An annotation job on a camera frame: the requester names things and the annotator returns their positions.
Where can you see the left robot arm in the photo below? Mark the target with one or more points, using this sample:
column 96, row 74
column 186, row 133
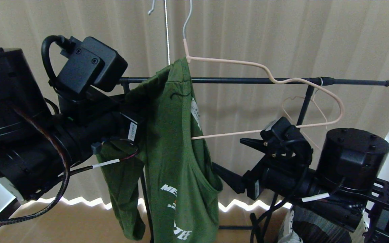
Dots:
column 8, row 111

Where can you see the white laundry basket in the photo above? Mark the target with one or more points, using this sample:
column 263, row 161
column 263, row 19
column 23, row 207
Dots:
column 316, row 226

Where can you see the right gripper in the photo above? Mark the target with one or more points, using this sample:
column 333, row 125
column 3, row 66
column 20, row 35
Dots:
column 282, row 182

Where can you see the green printed t-shirt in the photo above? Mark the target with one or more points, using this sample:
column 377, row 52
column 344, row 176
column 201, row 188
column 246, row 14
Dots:
column 171, row 141

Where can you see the pale grey shorts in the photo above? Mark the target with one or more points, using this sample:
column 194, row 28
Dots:
column 289, row 238

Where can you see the pink clothes hanger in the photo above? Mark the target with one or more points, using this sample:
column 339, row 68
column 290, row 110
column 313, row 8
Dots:
column 320, row 108
column 235, row 61

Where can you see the black clothes rack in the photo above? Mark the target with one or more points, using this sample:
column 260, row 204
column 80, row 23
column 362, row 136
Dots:
column 231, row 80

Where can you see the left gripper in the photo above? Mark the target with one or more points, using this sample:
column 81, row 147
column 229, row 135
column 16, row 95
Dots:
column 103, row 135

